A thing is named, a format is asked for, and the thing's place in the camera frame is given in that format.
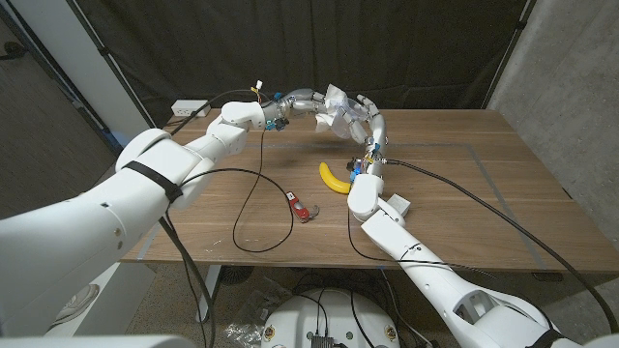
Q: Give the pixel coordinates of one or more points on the white tissue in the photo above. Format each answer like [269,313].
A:
[333,99]

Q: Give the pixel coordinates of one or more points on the white power strip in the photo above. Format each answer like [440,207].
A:
[186,107]

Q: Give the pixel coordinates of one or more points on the crumpled clear plastic bag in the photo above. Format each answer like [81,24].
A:
[256,311]

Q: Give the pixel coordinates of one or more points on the clear plastic measuring cup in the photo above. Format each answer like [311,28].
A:
[349,121]

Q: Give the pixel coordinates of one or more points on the white sneaker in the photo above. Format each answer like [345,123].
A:
[75,302]

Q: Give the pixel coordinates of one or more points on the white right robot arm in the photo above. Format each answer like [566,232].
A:
[435,275]

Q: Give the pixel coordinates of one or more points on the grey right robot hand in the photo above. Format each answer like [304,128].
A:
[377,128]

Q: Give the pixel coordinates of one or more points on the white cube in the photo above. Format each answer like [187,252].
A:
[400,204]

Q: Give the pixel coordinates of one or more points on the yellow toy banana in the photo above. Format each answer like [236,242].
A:
[331,180]

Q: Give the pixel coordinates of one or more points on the black backdrop stand pole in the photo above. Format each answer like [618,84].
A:
[116,67]
[508,55]

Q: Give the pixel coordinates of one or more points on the black curtain backdrop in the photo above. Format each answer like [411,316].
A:
[411,48]

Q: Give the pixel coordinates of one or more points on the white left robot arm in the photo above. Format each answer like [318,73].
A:
[121,203]

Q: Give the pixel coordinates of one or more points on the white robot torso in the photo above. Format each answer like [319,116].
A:
[329,319]

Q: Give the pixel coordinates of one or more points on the red pocket knife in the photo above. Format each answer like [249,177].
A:
[299,208]

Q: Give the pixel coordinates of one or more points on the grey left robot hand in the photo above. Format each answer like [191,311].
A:
[297,102]

